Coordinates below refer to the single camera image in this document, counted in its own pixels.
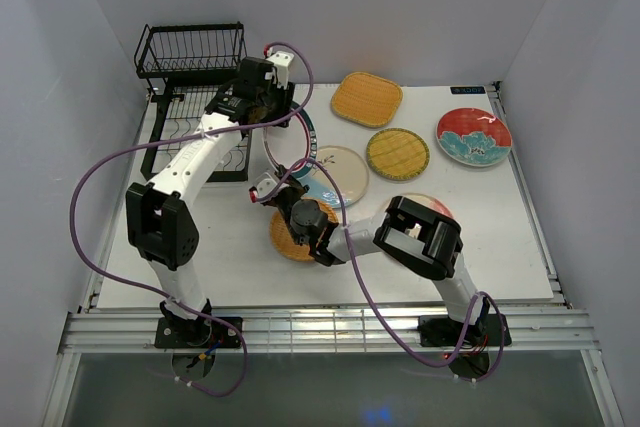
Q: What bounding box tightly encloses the round orange woven plate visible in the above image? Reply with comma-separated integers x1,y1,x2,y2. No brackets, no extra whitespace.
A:
269,201,338,266

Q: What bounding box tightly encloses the white plate green maroon rim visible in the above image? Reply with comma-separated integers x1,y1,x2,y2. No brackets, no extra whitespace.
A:
263,110,318,168

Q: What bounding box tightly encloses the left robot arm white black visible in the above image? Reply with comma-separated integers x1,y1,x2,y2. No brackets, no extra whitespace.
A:
125,49,294,347

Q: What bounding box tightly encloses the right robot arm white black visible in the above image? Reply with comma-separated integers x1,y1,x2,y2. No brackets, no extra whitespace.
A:
266,187,488,344

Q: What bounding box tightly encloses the cream blue plate with sprig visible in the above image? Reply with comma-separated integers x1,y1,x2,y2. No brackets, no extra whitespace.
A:
300,146,369,210

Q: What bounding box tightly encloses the square orange woven plate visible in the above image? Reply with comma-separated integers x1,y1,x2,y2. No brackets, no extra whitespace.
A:
330,72,403,128

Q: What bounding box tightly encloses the round yellow green woven plate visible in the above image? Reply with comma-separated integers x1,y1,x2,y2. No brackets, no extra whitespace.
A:
366,128,430,182

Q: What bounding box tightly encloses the cream pink plate with sprig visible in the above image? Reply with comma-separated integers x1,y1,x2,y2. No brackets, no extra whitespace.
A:
400,192,454,219

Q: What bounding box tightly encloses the red plate blue flower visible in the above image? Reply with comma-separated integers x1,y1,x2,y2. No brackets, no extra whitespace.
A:
436,108,513,168

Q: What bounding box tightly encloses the blue label sticker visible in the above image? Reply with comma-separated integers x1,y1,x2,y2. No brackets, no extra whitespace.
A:
450,86,486,95

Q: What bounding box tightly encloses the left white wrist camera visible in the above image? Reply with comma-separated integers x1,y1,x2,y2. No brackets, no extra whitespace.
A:
264,47,295,90

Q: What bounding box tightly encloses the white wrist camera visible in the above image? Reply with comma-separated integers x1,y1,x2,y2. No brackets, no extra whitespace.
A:
249,171,279,204
264,47,295,90

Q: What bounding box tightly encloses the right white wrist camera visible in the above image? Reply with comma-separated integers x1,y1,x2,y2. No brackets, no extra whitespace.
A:
249,171,279,204

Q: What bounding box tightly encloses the black wire dish rack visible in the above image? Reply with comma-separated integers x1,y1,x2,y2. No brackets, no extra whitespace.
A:
134,21,257,185

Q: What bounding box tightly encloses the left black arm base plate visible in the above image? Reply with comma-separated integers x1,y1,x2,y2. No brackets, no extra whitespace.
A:
154,318,241,350

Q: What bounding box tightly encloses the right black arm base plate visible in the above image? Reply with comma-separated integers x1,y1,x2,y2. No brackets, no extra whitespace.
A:
417,314,511,348

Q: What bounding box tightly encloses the aluminium front rail frame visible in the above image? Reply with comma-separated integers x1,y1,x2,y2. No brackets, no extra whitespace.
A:
59,306,599,354

